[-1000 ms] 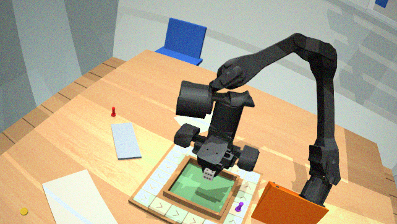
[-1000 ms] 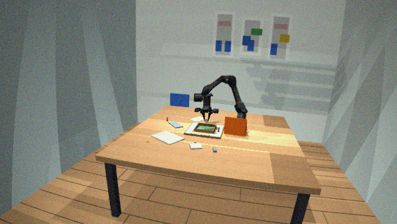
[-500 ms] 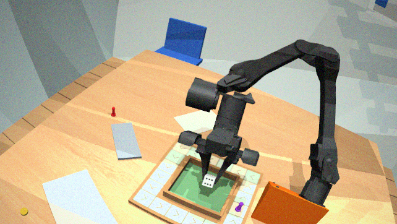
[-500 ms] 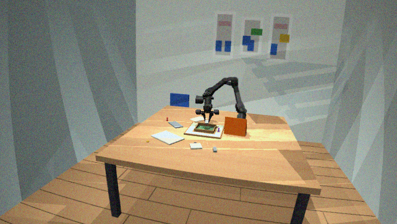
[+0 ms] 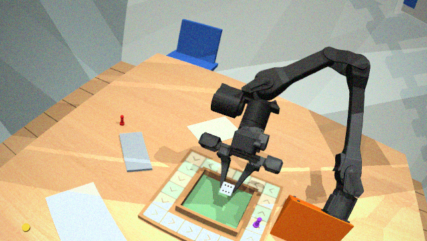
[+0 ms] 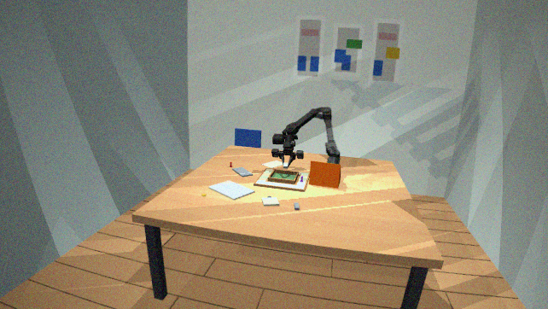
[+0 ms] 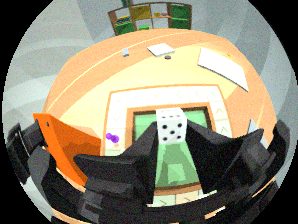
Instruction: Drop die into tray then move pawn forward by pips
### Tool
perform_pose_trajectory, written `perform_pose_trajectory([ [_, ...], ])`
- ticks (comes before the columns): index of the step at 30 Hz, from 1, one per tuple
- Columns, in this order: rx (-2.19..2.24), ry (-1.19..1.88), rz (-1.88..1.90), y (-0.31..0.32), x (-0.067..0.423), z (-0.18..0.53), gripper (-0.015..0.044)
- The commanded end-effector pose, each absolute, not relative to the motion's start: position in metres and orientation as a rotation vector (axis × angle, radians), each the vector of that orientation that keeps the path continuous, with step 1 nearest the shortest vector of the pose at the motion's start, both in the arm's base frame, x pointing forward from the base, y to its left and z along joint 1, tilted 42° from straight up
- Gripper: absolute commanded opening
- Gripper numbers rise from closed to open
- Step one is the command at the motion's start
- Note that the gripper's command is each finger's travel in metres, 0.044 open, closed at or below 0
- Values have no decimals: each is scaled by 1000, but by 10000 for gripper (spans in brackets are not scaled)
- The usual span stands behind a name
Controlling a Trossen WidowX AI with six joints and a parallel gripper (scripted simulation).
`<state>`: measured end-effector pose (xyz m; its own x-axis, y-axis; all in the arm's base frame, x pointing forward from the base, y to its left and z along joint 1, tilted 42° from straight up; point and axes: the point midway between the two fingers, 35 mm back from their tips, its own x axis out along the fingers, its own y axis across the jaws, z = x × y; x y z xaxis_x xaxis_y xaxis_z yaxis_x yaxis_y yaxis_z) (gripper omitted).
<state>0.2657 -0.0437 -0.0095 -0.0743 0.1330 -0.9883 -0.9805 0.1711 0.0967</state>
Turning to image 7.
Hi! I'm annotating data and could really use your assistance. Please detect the purple pawn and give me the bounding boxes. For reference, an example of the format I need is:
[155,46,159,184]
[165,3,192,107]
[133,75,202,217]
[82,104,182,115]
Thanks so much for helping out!
[105,133,120,144]

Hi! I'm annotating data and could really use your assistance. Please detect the white die with black pips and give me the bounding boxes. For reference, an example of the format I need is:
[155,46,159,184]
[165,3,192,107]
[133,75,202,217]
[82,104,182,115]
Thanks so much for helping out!
[157,107,188,144]

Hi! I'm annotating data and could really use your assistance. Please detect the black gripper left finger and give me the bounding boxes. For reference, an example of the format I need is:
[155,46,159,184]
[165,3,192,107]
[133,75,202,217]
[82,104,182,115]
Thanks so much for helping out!
[73,121,158,204]

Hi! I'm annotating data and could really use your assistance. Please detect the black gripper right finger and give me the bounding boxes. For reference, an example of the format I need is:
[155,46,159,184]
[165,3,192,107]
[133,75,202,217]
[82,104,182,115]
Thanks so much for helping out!
[185,120,265,194]

